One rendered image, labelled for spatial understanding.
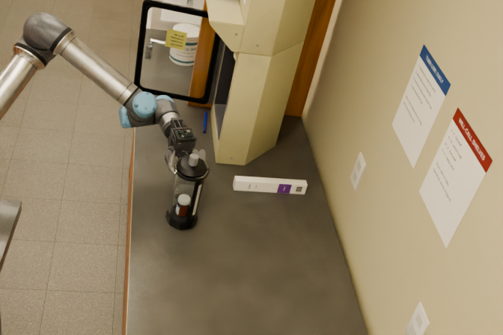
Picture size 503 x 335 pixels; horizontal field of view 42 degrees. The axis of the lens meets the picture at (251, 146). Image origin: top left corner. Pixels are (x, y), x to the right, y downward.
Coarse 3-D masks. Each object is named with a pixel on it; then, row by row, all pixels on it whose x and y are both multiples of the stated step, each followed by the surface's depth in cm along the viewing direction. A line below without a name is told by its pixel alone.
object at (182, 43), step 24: (144, 0) 239; (168, 24) 244; (192, 24) 244; (144, 48) 251; (168, 48) 250; (192, 48) 250; (144, 72) 257; (168, 72) 256; (192, 72) 256; (192, 96) 262
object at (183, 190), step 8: (176, 168) 199; (208, 168) 203; (176, 176) 202; (184, 176) 198; (192, 176) 198; (200, 176) 199; (176, 184) 203; (184, 184) 200; (192, 184) 200; (176, 192) 204; (184, 192) 202; (192, 192) 202; (176, 200) 205; (184, 200) 204; (168, 208) 212; (176, 208) 207; (184, 208) 206; (176, 216) 209; (184, 216) 208
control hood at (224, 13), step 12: (216, 0) 222; (228, 0) 223; (216, 12) 214; (228, 12) 216; (240, 12) 218; (216, 24) 209; (228, 24) 210; (240, 24) 211; (228, 36) 212; (240, 36) 213
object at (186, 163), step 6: (186, 156) 203; (192, 156) 199; (198, 156) 200; (180, 162) 200; (186, 162) 201; (192, 162) 199; (198, 162) 202; (180, 168) 199; (186, 168) 198; (192, 168) 199; (198, 168) 200; (204, 168) 201; (186, 174) 198; (192, 174) 198; (198, 174) 199
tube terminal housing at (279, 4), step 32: (256, 0) 205; (288, 0) 208; (256, 32) 212; (288, 32) 219; (256, 64) 220; (288, 64) 232; (256, 96) 228; (288, 96) 246; (224, 128) 234; (256, 128) 237; (224, 160) 243
